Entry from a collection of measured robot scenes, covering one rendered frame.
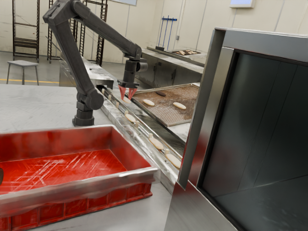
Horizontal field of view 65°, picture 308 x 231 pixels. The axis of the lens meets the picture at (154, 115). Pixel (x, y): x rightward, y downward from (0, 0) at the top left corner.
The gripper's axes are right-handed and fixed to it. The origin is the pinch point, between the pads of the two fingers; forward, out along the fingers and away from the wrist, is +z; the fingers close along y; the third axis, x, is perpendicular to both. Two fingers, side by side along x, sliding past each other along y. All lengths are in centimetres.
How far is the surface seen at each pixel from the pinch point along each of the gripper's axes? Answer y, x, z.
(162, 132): 13.2, -19.9, 10.7
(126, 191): -24, -63, 7
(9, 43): -64, 700, 66
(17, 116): -49, 4, 11
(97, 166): -26, -44, 11
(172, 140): 13.7, -29.1, 10.7
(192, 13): 371, 472, -106
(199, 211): -23, -88, -7
